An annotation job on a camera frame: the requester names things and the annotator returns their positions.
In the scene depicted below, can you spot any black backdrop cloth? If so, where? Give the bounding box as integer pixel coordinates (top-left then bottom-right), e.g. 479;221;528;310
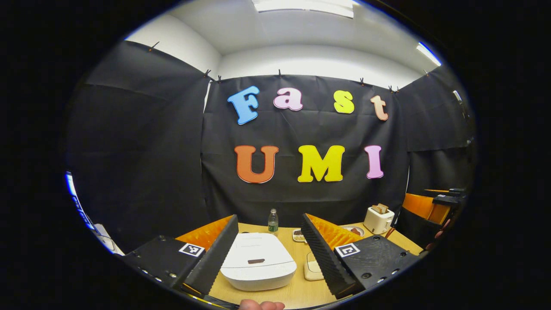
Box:
65;40;477;254

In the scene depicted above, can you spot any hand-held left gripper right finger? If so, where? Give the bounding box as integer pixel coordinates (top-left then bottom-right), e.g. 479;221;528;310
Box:
300;213;419;300

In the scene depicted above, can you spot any white rice cooker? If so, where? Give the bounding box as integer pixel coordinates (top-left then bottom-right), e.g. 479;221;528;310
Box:
220;232;298;292

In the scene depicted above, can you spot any white toaster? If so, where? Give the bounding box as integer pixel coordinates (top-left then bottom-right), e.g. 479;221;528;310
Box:
363;207;396;236

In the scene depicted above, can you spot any long ceiling light panel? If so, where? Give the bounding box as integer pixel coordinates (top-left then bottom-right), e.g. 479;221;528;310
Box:
251;0;355;19

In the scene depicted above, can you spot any cream rectangular tray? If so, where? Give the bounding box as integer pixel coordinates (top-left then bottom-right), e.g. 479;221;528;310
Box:
303;252;325;282

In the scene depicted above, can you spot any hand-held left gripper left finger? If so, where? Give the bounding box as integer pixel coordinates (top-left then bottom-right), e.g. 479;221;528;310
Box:
122;214;238;298

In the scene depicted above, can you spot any narrow ceiling light strip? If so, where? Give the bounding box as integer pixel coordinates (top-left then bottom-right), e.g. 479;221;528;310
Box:
415;41;443;67

